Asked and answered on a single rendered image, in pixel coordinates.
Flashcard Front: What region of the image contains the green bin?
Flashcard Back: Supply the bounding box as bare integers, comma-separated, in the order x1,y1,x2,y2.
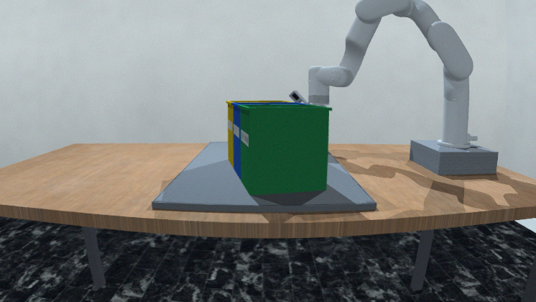
238,104,332,195

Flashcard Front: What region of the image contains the blue bin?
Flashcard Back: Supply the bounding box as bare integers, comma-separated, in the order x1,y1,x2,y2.
231,102,302,180

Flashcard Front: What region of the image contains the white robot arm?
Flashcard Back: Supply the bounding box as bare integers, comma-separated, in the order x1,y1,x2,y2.
289,0,478,148

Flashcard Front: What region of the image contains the yellow recycle bin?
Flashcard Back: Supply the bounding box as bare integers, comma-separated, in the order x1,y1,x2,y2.
226,101,291,167

